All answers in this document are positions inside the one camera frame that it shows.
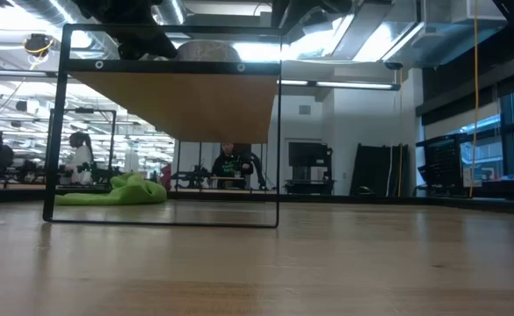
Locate long ceiling light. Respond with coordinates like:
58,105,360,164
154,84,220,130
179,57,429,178
278,78,402,92

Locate large metal ceiling duct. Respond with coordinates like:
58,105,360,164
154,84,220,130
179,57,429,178
282,0,508,69

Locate red object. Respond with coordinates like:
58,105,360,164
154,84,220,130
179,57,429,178
159,163,173,190

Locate grey speckled mug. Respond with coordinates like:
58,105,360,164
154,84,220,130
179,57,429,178
176,39,243,63

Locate orange hanging cable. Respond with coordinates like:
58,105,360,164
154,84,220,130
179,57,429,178
396,68,405,198

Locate green cloth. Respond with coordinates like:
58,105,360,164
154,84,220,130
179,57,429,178
55,171,169,207

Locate silver ventilation duct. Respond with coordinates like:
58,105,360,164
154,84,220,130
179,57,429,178
12,0,121,61

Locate black perforated cart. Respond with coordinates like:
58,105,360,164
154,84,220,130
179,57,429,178
416,134,464,198

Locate black aluminium table frame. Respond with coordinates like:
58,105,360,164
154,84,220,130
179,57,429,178
0,186,514,216

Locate black leaning panels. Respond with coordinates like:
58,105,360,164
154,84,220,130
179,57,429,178
349,143,410,197

